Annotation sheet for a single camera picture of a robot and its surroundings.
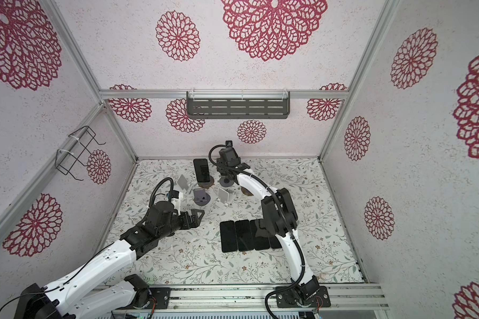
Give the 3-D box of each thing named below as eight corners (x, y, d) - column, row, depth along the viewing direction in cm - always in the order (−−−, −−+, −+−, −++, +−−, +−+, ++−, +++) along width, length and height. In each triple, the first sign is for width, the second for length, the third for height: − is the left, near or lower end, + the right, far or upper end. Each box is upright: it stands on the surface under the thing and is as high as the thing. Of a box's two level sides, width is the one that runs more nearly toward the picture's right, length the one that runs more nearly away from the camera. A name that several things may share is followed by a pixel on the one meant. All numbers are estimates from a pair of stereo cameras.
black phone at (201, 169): (198, 184, 111) (192, 162, 97) (200, 173, 116) (195, 151, 102) (210, 184, 111) (206, 162, 97) (212, 173, 116) (208, 151, 102)
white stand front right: (217, 205, 101) (216, 196, 95) (219, 197, 105) (218, 187, 98) (227, 207, 101) (226, 197, 94) (229, 199, 104) (229, 189, 97)
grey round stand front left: (194, 205, 102) (192, 199, 97) (196, 194, 106) (194, 188, 102) (209, 205, 102) (208, 199, 97) (211, 194, 106) (209, 188, 102)
